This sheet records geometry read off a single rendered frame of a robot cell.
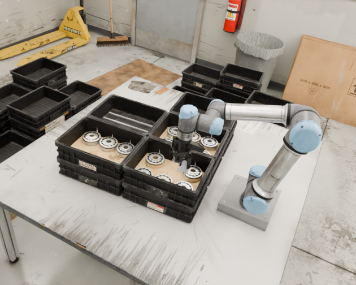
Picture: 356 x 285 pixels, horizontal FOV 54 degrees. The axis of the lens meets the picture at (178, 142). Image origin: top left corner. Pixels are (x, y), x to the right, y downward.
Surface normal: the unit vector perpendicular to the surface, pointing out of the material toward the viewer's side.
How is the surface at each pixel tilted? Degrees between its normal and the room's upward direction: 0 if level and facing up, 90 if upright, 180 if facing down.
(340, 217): 0
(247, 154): 0
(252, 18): 90
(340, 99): 75
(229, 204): 3
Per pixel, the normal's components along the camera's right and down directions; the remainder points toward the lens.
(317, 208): 0.11, -0.79
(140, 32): -0.45, 0.49
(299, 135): -0.22, 0.44
